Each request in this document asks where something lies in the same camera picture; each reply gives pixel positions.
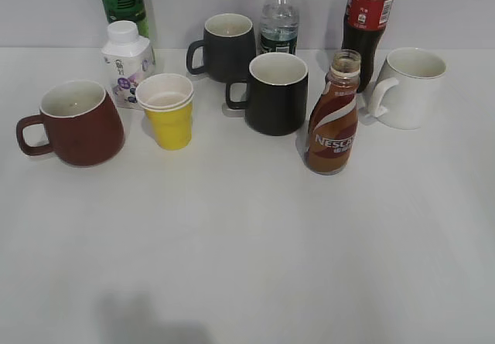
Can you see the brown Nescafe coffee bottle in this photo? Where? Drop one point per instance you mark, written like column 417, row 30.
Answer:
column 333, row 121

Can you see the dark red ceramic mug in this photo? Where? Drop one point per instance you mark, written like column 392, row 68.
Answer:
column 81, row 122

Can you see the black ceramic mug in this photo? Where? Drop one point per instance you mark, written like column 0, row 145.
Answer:
column 276, row 94

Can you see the grey ceramic mug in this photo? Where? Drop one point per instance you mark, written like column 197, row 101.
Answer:
column 226, row 49

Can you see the clear water bottle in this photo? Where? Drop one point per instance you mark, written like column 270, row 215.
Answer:
column 279, row 26

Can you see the white milk carton bottle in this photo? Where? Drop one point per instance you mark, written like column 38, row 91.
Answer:
column 129, row 59

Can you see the white ceramic mug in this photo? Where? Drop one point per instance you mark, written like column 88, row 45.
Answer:
column 406, row 88

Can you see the cola bottle red label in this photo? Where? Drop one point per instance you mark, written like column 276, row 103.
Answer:
column 364, row 23

